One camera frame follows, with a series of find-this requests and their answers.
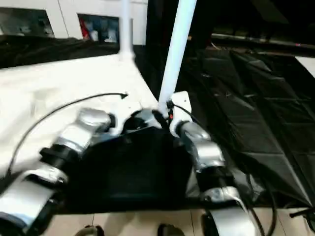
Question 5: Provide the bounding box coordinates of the white plastic table leg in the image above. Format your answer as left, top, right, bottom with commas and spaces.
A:
158, 0, 198, 112
119, 0, 135, 62

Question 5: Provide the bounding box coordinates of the white plastic table top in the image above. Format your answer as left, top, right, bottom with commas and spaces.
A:
0, 53, 165, 178

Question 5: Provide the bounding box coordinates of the black work surface mat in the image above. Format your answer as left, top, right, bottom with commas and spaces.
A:
0, 34, 315, 212

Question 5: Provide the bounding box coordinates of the red bottle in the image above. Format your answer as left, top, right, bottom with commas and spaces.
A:
80, 18, 90, 40

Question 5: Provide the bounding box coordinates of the brown round robot part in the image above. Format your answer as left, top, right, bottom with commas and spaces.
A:
73, 224, 104, 236
157, 223, 186, 236

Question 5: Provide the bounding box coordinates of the long dark metal rod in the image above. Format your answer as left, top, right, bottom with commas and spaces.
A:
211, 33, 315, 50

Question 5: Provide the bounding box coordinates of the white glass-door cabinet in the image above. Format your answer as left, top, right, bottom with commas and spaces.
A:
0, 0, 149, 46

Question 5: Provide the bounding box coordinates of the black backdrop cloth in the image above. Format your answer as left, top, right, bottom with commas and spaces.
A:
145, 0, 315, 40

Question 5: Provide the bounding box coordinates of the white paper sheet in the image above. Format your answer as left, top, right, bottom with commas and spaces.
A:
294, 56, 315, 77

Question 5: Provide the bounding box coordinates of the short black bar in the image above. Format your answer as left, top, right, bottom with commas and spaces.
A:
289, 208, 312, 219

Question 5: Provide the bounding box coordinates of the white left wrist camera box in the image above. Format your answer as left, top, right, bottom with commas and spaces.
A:
112, 94, 146, 136

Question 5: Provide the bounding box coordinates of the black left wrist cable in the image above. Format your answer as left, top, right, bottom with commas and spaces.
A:
7, 92, 129, 176

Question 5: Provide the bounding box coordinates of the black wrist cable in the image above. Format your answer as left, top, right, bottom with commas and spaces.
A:
173, 104, 279, 236
7, 92, 129, 176

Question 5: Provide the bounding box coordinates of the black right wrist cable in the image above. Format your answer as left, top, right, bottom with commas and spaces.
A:
173, 104, 279, 236

